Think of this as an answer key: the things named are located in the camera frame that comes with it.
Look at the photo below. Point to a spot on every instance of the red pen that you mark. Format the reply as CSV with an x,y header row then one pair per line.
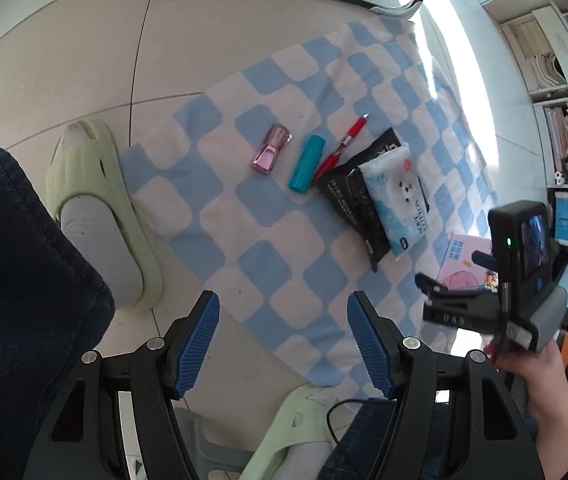
x,y
334,152

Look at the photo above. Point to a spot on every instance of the pink nail polish bottle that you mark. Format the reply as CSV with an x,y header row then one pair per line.
x,y
270,152

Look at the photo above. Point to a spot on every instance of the person's right hand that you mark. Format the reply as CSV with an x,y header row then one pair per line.
x,y
538,380

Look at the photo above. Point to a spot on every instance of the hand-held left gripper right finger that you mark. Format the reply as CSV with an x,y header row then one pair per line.
x,y
371,345

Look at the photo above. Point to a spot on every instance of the person's right leg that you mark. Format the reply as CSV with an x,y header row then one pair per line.
x,y
363,442

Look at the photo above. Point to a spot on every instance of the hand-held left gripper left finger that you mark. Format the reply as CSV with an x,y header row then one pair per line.
x,y
196,345

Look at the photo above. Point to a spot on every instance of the teal tube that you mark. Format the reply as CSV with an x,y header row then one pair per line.
x,y
306,165

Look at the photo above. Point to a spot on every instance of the person's right forearm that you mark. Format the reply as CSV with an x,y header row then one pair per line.
x,y
553,425

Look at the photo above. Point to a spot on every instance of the light green slipper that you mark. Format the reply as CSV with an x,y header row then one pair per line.
x,y
289,425
114,175

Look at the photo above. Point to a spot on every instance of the blue tissue pack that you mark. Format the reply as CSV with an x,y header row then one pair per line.
x,y
393,200

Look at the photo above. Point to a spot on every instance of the person's left leg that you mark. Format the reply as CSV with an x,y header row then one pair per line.
x,y
14,285

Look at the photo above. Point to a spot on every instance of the blue white checkered blanket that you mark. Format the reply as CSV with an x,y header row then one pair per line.
x,y
274,260

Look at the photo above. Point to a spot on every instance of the black packet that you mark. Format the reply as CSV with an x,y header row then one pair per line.
x,y
351,195

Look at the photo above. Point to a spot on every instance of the pink doughnut print box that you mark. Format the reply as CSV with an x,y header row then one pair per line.
x,y
458,260

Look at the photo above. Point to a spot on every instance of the person's leg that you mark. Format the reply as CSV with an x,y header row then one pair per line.
x,y
14,285
363,442

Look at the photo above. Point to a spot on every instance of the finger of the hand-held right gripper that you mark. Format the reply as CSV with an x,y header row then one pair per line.
x,y
463,312
484,260

